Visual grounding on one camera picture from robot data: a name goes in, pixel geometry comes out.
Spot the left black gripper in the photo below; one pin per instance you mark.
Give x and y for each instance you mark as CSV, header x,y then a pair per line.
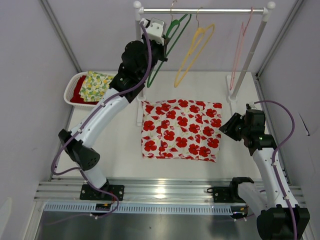
x,y
161,48

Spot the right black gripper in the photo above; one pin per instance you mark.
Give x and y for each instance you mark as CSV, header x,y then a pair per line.
x,y
228,128

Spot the red poppy floral skirt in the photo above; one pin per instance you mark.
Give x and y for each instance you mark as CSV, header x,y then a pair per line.
x,y
181,129

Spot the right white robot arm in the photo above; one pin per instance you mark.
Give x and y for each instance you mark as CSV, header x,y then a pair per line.
x,y
278,213

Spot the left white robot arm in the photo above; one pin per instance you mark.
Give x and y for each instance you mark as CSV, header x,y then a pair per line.
x,y
138,59

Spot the yellow hanger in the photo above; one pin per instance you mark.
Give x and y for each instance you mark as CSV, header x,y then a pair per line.
x,y
199,41

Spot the pink hanger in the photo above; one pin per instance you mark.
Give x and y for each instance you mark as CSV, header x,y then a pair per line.
x,y
239,46

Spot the lemon print folded cloth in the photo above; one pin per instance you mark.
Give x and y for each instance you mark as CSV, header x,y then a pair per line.
x,y
95,85

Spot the white perforated plastic basket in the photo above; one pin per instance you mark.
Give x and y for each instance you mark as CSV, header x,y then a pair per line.
x,y
68,93

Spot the red folded cloth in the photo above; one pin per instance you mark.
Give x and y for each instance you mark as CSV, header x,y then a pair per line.
x,y
76,98

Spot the white clothes rack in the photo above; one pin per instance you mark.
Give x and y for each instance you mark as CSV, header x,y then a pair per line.
x,y
232,96

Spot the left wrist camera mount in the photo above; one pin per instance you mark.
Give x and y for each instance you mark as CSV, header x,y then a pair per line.
x,y
155,29

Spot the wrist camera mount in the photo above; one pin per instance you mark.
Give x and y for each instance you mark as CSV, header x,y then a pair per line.
x,y
251,106
155,29

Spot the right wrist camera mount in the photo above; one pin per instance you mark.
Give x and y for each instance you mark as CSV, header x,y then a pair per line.
x,y
251,106

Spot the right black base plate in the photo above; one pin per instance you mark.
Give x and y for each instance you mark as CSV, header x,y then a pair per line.
x,y
221,194

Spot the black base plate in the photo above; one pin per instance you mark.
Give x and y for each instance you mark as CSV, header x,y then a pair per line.
x,y
91,194
221,194

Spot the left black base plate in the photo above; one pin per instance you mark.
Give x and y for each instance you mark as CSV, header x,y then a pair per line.
x,y
91,194

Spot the white slotted cable duct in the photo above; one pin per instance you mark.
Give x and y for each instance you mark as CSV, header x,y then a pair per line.
x,y
127,208

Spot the aluminium mounting rail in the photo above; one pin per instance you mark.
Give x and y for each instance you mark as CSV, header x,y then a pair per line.
x,y
136,191

